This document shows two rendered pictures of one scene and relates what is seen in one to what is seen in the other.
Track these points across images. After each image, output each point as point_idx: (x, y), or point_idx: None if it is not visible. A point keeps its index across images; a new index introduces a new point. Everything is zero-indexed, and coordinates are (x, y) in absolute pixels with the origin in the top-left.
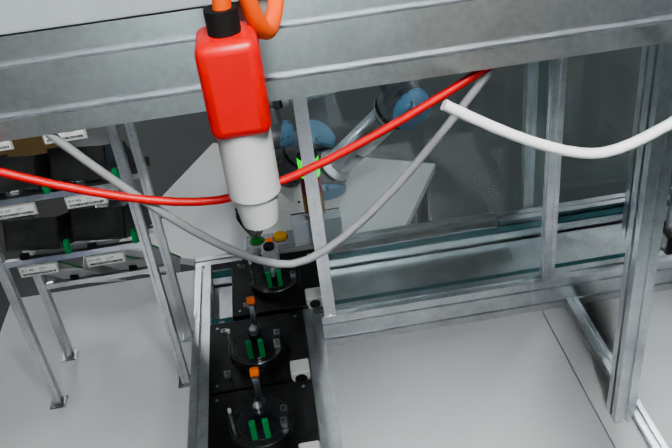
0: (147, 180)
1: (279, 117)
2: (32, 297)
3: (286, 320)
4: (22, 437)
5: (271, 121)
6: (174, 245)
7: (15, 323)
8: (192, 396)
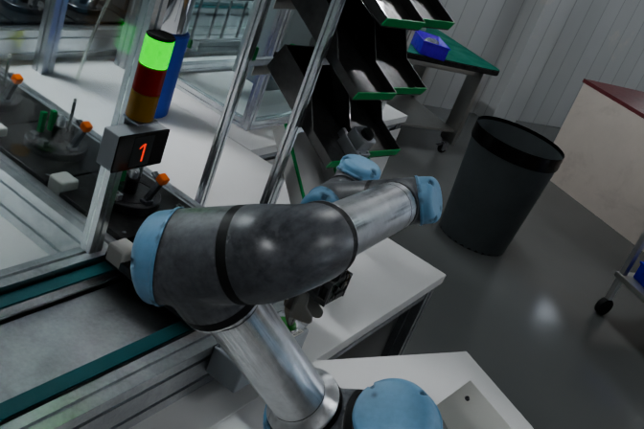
0: (309, 65)
1: (345, 194)
2: (433, 279)
3: (128, 227)
4: (259, 184)
5: (341, 183)
6: (412, 371)
7: (403, 255)
8: (144, 168)
